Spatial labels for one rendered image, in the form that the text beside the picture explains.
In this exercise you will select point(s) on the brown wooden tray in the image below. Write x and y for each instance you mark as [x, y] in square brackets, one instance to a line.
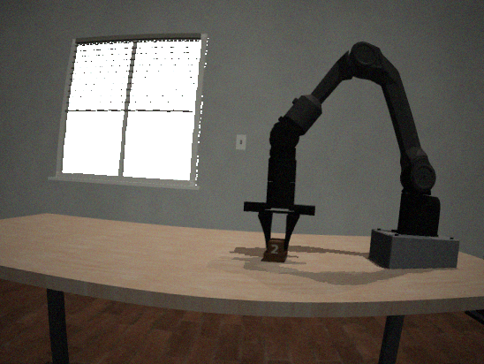
[268, 257]

